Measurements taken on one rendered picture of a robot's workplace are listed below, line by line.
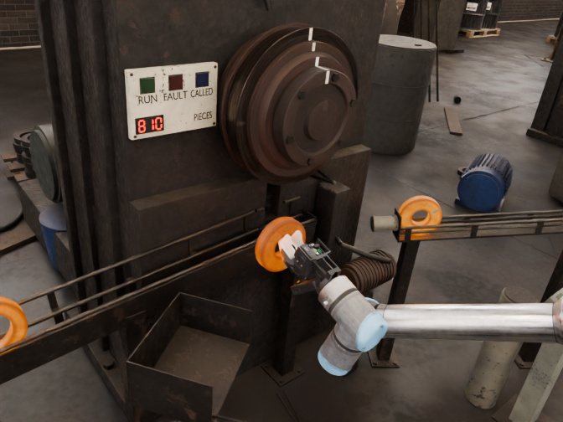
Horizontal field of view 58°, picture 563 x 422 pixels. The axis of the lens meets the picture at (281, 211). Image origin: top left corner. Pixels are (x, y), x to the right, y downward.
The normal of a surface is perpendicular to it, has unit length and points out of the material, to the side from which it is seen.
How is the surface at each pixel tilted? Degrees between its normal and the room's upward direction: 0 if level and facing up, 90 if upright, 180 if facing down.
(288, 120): 90
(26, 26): 90
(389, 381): 0
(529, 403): 90
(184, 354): 5
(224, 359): 5
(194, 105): 90
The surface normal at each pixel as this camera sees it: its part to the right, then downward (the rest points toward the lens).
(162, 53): 0.63, 0.42
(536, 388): -0.77, 0.25
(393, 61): -0.33, 0.43
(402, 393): 0.08, -0.87
